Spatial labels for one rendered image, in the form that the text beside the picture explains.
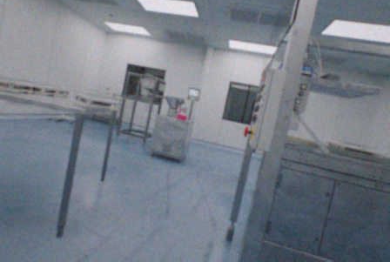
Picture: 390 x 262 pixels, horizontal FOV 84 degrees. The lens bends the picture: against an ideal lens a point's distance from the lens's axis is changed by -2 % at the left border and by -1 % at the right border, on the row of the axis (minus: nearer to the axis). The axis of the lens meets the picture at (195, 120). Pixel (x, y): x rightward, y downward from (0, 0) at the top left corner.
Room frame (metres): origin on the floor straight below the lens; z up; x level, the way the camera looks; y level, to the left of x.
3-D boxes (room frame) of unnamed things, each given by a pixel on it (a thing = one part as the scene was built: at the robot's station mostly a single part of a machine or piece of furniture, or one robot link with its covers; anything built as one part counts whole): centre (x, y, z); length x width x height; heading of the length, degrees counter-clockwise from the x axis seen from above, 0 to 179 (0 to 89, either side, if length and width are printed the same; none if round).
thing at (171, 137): (4.13, 0.35, 0.38); 0.63 x 0.57 x 0.76; 80
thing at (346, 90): (1.54, -0.78, 1.33); 0.62 x 0.38 x 0.04; 80
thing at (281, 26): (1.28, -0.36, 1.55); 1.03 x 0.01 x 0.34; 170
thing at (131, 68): (6.98, 1.86, 1.43); 1.32 x 0.01 x 1.11; 80
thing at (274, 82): (0.76, -0.24, 1.05); 0.17 x 0.06 x 0.26; 170
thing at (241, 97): (6.41, -1.46, 1.43); 1.38 x 0.01 x 1.16; 80
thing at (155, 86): (4.78, 1.02, 0.75); 1.43 x 1.06 x 1.50; 80
